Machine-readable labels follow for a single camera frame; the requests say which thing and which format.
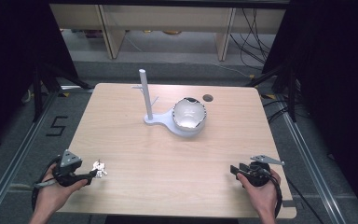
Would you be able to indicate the light wooden shelf unit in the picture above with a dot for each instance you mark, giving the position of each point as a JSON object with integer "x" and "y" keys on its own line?
{"x": 115, "y": 34}

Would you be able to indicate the black metal stand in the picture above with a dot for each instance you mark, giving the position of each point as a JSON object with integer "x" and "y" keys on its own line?
{"x": 38, "y": 93}
{"x": 291, "y": 93}

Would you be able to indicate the white key stand with pole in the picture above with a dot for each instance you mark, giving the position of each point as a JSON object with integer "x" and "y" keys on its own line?
{"x": 149, "y": 102}

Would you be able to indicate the bunch of silver keys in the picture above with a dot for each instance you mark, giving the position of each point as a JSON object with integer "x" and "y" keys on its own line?
{"x": 99, "y": 169}

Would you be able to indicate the person's left hand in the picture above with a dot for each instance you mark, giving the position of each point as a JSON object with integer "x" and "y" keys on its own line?
{"x": 53, "y": 196}

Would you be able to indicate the black curtain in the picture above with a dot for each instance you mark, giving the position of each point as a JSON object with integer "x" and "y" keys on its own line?
{"x": 9, "y": 62}
{"x": 335, "y": 77}

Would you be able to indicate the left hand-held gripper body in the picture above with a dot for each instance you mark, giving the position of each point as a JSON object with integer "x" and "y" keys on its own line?
{"x": 70, "y": 170}

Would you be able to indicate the shiny silver bowl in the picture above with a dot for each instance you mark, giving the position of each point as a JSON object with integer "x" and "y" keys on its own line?
{"x": 189, "y": 113}

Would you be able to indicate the person's right hand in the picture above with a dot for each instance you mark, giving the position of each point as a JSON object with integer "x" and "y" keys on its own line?
{"x": 261, "y": 196}

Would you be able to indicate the dark round table grommet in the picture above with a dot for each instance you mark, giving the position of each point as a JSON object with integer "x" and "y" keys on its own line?
{"x": 208, "y": 98}

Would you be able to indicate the grey metal floor rail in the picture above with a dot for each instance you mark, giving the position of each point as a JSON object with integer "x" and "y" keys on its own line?
{"x": 18, "y": 155}
{"x": 310, "y": 168}

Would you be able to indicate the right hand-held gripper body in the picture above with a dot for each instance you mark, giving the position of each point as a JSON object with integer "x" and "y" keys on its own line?
{"x": 258, "y": 174}

